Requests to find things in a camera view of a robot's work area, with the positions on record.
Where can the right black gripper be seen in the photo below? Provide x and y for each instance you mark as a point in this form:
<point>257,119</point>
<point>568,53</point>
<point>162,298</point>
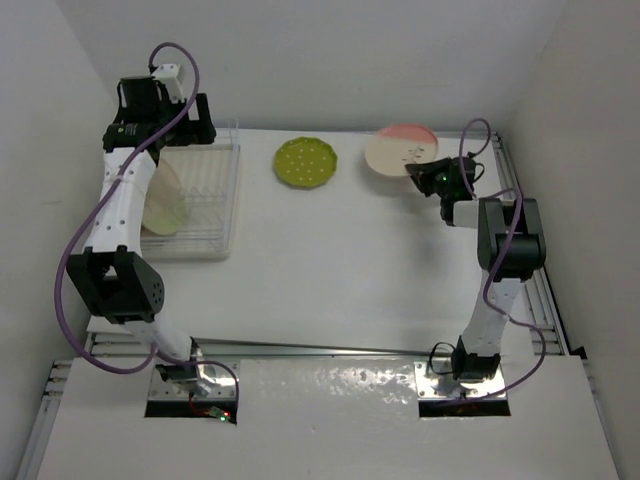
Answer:
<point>422,173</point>

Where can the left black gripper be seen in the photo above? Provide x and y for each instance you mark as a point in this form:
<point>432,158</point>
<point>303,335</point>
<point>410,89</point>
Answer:
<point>197,132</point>

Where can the cream and pink plate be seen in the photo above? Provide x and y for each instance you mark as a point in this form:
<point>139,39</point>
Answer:
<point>392,148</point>

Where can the cream and green plate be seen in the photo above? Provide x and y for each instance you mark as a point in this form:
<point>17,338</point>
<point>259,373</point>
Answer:
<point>165,211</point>

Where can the green polka dot plate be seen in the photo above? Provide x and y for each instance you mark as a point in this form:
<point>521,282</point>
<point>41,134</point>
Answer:
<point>305,162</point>

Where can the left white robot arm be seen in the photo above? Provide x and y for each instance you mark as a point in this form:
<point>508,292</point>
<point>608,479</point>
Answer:
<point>109,273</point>

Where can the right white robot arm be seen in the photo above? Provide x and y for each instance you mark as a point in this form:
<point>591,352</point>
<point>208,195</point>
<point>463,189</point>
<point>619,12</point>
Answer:
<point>510,248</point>

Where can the clear plastic dish rack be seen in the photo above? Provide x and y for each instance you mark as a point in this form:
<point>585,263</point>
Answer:
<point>209,175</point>

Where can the small green circuit board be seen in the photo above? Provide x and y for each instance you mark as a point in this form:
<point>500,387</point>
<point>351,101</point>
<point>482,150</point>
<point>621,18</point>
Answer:
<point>219,414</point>

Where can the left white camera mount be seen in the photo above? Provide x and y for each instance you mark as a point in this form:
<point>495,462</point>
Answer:
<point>171,76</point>

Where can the aluminium frame rail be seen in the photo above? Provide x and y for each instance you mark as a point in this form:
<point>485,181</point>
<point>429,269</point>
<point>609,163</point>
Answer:
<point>541,308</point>

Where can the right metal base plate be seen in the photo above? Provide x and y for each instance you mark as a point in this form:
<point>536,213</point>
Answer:
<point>432,387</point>

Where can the metal base plate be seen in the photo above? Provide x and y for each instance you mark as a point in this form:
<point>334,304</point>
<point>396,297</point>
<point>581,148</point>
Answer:
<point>208,382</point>
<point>432,387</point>

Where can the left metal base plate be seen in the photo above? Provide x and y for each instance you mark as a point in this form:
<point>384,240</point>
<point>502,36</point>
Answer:
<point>208,382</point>

